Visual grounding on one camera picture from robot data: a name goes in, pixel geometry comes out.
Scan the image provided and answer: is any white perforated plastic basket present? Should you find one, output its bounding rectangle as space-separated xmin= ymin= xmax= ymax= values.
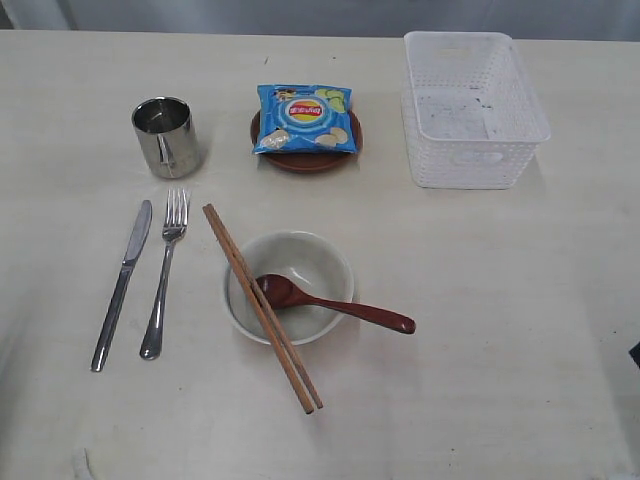
xmin=401 ymin=31 xmax=550 ymax=190

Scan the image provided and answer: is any silver fork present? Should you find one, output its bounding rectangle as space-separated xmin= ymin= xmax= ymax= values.
xmin=139 ymin=188 xmax=190 ymax=360

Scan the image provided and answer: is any brown round plate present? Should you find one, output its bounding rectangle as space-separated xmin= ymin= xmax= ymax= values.
xmin=249 ymin=111 xmax=363 ymax=174

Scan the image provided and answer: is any black object at right edge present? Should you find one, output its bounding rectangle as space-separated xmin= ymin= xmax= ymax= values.
xmin=629 ymin=343 xmax=640 ymax=368

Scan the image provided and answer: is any blue Lays chips bag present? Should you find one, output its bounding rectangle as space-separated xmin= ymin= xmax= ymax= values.
xmin=253 ymin=84 xmax=359 ymax=154

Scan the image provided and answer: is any speckled white ceramic bowl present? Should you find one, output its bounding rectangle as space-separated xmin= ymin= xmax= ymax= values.
xmin=223 ymin=231 xmax=356 ymax=346

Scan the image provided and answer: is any wooden chopstick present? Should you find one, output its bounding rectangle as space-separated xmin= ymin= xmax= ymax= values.
xmin=201 ymin=205 xmax=315 ymax=415
xmin=207 ymin=203 xmax=324 ymax=410

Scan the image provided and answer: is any silver table knife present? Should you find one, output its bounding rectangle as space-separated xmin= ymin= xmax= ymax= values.
xmin=90 ymin=200 xmax=152 ymax=372

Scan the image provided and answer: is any dark brown wooden spoon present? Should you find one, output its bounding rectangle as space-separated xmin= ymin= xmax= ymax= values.
xmin=256 ymin=274 xmax=416 ymax=335

